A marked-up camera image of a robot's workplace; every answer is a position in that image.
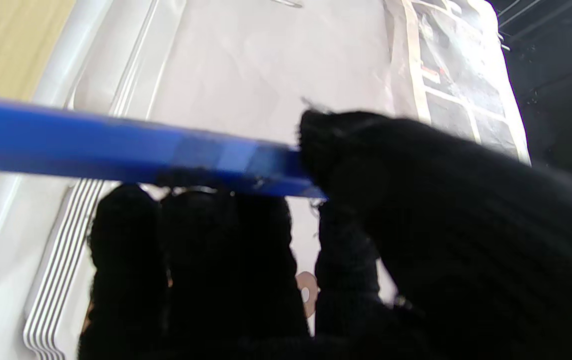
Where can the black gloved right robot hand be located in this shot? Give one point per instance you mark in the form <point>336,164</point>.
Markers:
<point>440,260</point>

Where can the blue toothbrush with white bristles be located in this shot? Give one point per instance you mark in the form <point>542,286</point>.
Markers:
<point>91,145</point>

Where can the printed brown cutting board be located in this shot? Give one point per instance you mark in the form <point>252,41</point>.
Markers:
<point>303,285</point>

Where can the printed stack of white plates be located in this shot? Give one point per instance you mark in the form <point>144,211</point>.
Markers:
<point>58,260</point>

